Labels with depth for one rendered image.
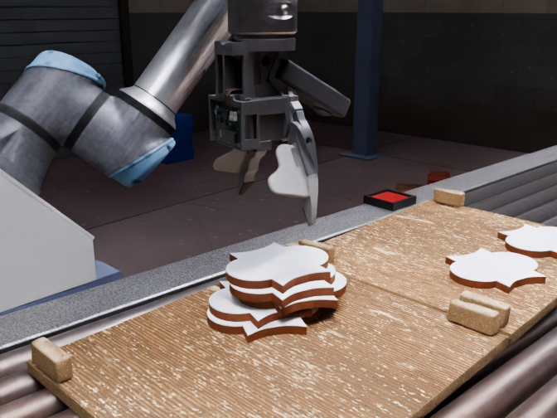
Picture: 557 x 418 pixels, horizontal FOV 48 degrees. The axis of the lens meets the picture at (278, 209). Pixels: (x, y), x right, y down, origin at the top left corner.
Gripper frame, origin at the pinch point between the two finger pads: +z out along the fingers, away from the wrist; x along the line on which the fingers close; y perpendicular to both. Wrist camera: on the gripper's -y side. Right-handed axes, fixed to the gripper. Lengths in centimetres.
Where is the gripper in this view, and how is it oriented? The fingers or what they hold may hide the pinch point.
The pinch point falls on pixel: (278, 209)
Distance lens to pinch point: 75.2
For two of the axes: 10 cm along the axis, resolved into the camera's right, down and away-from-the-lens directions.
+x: 5.7, 2.5, -7.8
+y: -8.2, 1.7, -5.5
